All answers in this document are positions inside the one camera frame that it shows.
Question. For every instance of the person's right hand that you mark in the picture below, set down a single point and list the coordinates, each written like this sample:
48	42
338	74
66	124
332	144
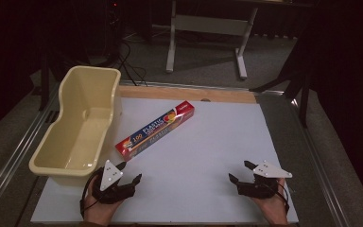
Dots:
272	208

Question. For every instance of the wooden strip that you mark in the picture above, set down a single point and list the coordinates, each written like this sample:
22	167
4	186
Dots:
186	94

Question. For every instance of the person's left hand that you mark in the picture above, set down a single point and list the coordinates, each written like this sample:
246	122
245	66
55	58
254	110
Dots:
99	209

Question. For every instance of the black stand legs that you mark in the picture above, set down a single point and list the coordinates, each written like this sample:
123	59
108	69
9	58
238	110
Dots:
296	82

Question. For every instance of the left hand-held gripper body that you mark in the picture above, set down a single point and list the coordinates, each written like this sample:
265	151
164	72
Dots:
110	176

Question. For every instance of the aluminium rail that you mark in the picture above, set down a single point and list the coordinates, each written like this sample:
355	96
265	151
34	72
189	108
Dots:
323	176
15	157
201	86

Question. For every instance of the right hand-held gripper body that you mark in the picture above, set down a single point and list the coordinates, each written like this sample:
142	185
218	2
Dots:
264	181

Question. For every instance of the white metal stand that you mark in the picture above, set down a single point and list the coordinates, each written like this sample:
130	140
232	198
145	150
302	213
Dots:
208	25

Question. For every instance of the cream plastic tub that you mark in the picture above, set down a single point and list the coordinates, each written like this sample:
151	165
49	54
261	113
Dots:
75	140

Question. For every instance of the red plastic wrap box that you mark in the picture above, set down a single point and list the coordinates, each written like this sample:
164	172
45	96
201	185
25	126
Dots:
154	130

